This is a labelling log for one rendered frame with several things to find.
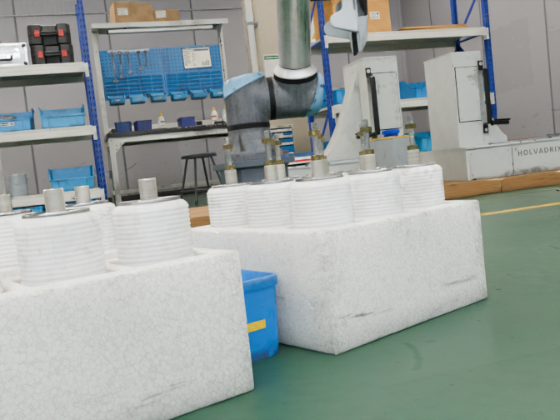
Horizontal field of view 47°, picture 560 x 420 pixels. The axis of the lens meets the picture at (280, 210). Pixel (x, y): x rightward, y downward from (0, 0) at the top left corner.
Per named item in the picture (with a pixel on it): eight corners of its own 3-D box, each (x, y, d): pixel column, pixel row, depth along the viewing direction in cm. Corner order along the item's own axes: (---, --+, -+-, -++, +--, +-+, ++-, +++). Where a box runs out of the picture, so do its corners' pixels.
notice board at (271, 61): (265, 86, 750) (262, 55, 747) (305, 82, 764) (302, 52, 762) (266, 85, 748) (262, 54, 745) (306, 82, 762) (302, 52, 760)
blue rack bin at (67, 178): (52, 192, 592) (48, 170, 590) (95, 187, 603) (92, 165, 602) (50, 193, 544) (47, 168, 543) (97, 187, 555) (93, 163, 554)
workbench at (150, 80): (112, 210, 693) (90, 31, 680) (240, 194, 734) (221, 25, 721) (117, 212, 626) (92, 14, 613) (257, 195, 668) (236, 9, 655)
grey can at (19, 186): (11, 197, 558) (7, 175, 557) (30, 195, 562) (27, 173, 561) (9, 197, 543) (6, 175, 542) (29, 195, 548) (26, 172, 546)
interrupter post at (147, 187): (137, 206, 83) (133, 180, 82) (154, 203, 84) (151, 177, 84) (145, 205, 81) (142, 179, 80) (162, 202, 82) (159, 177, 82)
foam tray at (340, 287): (190, 323, 123) (179, 229, 122) (336, 282, 148) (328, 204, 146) (335, 356, 93) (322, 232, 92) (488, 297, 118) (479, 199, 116)
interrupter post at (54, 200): (42, 218, 76) (39, 190, 75) (63, 215, 77) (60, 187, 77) (49, 218, 74) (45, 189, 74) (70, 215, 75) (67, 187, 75)
